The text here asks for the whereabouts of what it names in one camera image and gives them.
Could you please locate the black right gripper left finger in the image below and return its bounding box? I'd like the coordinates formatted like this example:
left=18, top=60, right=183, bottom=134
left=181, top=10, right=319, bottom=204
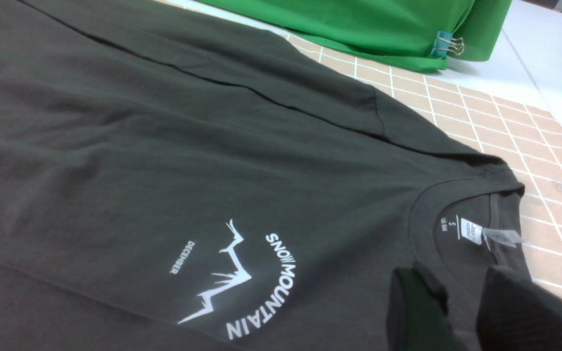
left=386, top=262, right=462, bottom=351

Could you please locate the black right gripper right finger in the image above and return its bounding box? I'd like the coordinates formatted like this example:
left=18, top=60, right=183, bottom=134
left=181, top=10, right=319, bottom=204
left=476, top=266, right=562, bottom=351

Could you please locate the gray long-sleeve top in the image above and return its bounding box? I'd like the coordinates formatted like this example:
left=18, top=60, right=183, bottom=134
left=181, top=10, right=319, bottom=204
left=0, top=0, right=530, bottom=351

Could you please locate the teal binder clip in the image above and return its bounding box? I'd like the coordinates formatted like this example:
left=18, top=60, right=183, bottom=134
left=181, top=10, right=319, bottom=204
left=430, top=31, right=465, bottom=58

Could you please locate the green backdrop cloth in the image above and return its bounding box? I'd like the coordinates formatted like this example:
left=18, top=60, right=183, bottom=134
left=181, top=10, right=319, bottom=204
left=206, top=0, right=511, bottom=73

